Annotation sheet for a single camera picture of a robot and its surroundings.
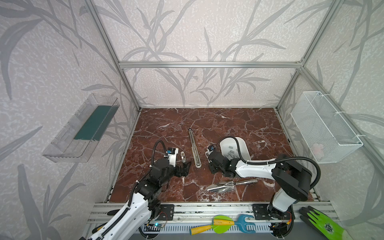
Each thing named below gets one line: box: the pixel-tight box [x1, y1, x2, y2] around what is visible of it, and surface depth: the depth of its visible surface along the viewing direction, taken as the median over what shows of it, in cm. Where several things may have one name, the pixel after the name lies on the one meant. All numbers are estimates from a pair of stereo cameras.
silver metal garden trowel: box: [207, 179, 259, 192], surface depth 83 cm
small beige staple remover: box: [180, 151, 186, 163], surface depth 91 cm
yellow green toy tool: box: [189, 215, 235, 236], surface depth 71 cm
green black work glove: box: [298, 205, 353, 240], surface depth 71 cm
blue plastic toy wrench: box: [235, 214, 256, 234], surface depth 70 cm
